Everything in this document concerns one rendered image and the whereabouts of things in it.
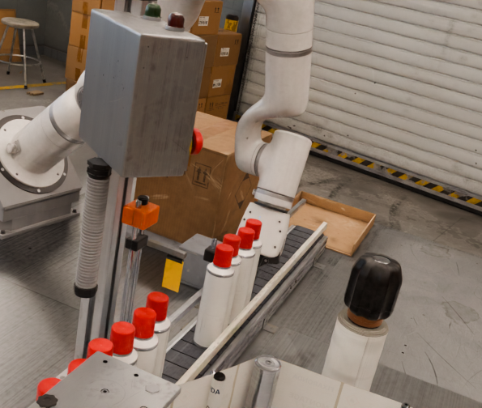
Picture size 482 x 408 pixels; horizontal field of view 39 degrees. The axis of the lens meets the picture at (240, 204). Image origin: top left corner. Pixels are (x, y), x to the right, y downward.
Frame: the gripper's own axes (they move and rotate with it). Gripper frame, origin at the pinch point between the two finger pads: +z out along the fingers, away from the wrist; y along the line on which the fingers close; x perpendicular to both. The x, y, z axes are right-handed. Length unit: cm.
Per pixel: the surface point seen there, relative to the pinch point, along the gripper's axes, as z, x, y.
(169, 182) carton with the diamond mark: -12.6, 17.6, -32.0
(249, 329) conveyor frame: 9.6, -7.3, 5.4
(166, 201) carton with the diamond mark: -7.6, 19.4, -32.0
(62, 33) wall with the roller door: -109, 491, -413
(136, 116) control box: -23, -63, -4
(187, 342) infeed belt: 13.6, -19.1, -2.5
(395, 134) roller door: -88, 405, -28
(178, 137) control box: -22, -57, 0
